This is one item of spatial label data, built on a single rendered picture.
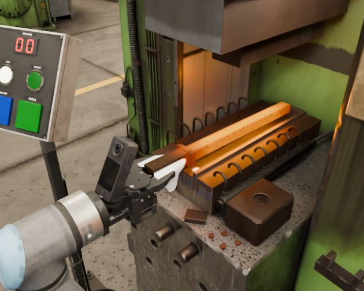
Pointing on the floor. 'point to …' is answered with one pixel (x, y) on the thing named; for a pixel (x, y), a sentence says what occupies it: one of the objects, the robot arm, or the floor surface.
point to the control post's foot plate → (95, 284)
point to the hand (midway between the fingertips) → (177, 157)
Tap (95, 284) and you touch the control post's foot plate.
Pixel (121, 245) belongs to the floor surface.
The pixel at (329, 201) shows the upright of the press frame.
